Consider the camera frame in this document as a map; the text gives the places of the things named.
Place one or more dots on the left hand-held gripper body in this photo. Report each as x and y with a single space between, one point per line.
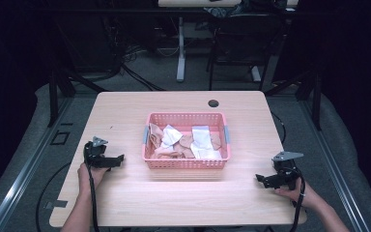
92 151

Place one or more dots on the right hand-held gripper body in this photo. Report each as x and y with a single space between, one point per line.
285 167

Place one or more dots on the person's left hand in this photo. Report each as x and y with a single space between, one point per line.
85 180

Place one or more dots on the person's right hand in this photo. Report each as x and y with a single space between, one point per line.
306 196

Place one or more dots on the beige sock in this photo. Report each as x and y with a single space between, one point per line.
170 153
216 141
155 134
186 141

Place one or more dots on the white sock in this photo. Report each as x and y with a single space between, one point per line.
171 135
207 154
202 137

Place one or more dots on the grey tape strip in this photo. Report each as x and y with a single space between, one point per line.
56 204

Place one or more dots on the black metal stand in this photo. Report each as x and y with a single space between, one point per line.
316 100
53 96

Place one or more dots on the pink plastic basket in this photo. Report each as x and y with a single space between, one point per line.
186 163

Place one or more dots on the white desk leg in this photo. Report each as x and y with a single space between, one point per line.
256 73
181 51

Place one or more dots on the aluminium floor rail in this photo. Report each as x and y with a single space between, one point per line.
335 174
22 180

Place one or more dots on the black metal frame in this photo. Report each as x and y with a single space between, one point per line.
238 48

